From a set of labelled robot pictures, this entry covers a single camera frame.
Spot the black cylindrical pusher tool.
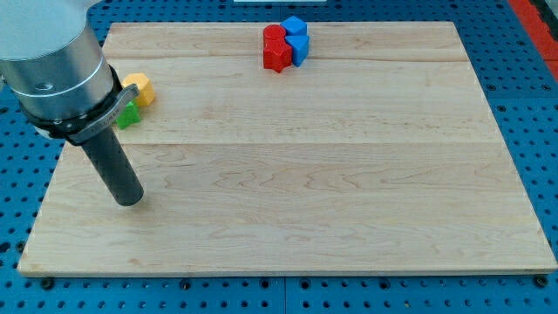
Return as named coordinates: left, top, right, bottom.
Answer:
left=82, top=127, right=144, bottom=206

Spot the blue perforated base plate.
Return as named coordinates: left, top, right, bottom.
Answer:
left=1, top=0, right=557, bottom=313

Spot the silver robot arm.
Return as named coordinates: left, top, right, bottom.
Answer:
left=1, top=0, right=139, bottom=146

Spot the yellow hexagon block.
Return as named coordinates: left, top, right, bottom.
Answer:
left=122, top=72, right=155, bottom=106

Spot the green star block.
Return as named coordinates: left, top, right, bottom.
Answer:
left=116, top=101, right=141, bottom=130

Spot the wooden board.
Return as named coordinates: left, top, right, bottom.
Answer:
left=18, top=22, right=557, bottom=277

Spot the blue cube block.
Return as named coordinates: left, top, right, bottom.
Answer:
left=280, top=16, right=308, bottom=36

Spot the red cylinder block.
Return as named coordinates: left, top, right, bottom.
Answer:
left=262, top=24, right=286, bottom=45

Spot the red star block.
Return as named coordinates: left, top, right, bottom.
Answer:
left=262, top=40, right=292, bottom=72

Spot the blue triangle block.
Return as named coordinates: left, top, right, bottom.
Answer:
left=285, top=35, right=310, bottom=67

